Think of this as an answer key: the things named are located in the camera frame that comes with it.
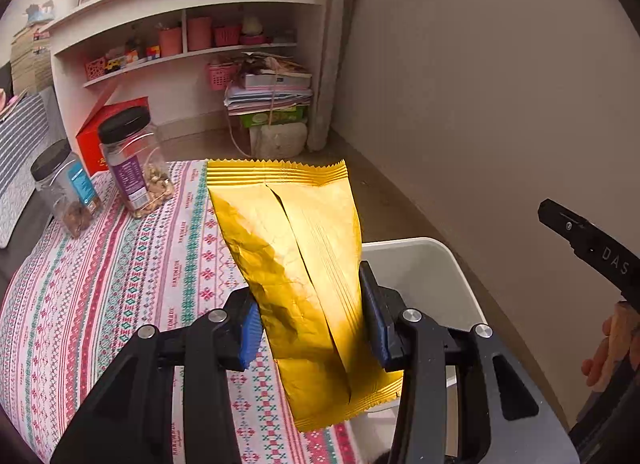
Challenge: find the red cardboard box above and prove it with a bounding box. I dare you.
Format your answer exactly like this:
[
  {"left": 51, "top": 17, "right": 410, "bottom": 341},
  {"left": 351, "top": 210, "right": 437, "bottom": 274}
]
[{"left": 75, "top": 84, "right": 151, "bottom": 177}]

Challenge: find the yellow foil wrapper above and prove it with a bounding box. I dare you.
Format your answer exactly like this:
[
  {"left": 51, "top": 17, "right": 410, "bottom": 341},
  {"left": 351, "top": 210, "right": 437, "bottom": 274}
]
[{"left": 206, "top": 158, "right": 405, "bottom": 434}]

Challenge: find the clear jar purple label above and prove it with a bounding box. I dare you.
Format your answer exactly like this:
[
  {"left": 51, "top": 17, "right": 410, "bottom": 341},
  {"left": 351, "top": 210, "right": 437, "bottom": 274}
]
[{"left": 97, "top": 106, "right": 176, "bottom": 220}]

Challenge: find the beige curtain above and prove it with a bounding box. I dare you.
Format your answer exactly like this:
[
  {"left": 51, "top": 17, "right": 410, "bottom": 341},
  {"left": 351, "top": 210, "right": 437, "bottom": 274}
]
[{"left": 305, "top": 0, "right": 363, "bottom": 152}]

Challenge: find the person's right hand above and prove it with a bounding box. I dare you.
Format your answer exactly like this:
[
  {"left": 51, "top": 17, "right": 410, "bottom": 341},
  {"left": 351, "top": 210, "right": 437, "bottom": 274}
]
[{"left": 581, "top": 300, "right": 637, "bottom": 393}]

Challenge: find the large pink basket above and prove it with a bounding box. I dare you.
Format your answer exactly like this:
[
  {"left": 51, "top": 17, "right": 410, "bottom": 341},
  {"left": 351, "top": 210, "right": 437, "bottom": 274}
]
[{"left": 206, "top": 61, "right": 239, "bottom": 92}]

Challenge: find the green tissue pack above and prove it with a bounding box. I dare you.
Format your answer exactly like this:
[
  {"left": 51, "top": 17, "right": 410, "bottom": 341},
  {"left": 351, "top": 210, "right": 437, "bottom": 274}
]
[{"left": 240, "top": 106, "right": 308, "bottom": 127}]

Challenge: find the blue tissue box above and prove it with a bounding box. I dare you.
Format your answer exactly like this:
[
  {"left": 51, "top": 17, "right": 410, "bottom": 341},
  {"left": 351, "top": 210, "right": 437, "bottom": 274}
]
[{"left": 24, "top": 0, "right": 55, "bottom": 25}]

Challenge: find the clear jar blue label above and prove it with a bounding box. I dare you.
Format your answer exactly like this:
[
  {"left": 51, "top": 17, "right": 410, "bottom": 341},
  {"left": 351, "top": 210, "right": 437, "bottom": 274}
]
[{"left": 30, "top": 139, "right": 104, "bottom": 239}]

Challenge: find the plain pink pot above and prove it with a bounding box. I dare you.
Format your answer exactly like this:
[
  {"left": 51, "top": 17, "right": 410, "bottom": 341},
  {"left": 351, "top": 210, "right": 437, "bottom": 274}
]
[{"left": 187, "top": 17, "right": 213, "bottom": 51}]

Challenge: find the patterned knit-print tablecloth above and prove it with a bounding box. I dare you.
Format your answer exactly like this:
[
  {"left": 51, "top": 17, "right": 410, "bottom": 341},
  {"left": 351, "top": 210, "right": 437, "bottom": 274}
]
[{"left": 0, "top": 159, "right": 361, "bottom": 464}]

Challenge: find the pile of papers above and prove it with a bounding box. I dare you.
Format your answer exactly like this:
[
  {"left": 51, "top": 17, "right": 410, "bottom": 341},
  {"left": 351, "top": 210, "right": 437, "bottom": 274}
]
[{"left": 224, "top": 51, "right": 314, "bottom": 117}]

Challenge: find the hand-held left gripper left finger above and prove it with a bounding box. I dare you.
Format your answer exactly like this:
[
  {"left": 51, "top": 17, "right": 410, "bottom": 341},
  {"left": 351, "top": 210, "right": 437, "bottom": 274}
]
[{"left": 50, "top": 286, "right": 262, "bottom": 464}]

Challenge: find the small pink basket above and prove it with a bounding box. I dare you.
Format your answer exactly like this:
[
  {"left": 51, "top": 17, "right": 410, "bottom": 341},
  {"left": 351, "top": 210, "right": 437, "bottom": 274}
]
[{"left": 214, "top": 25, "right": 242, "bottom": 47}]

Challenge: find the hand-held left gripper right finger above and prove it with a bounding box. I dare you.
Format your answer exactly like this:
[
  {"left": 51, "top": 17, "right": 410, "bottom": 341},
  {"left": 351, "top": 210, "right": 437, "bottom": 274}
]
[{"left": 357, "top": 260, "right": 581, "bottom": 464}]

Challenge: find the grey sofa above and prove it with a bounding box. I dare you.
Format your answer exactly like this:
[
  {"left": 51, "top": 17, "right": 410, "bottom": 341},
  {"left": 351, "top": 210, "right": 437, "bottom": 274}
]
[{"left": 0, "top": 64, "right": 66, "bottom": 290}]

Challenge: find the white trash bin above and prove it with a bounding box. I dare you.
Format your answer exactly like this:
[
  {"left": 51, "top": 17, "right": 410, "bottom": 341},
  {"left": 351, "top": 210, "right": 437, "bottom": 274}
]
[{"left": 345, "top": 236, "right": 490, "bottom": 464}]

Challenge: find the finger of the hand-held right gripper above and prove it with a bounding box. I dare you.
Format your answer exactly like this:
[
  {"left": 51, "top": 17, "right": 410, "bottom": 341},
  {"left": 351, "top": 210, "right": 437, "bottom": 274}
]
[{"left": 537, "top": 198, "right": 593, "bottom": 260}]

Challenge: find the tall stack of books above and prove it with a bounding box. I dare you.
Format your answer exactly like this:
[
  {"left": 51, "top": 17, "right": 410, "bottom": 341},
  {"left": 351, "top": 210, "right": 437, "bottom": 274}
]
[{"left": 10, "top": 26, "right": 52, "bottom": 95}]

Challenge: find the white bag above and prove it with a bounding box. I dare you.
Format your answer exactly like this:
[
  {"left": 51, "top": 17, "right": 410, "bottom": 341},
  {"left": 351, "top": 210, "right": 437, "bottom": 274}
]
[{"left": 249, "top": 123, "right": 309, "bottom": 157}]

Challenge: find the pink pot with pencils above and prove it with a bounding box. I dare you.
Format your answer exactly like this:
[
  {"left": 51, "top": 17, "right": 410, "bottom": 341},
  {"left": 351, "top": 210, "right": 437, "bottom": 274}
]
[{"left": 158, "top": 24, "right": 183, "bottom": 57}]

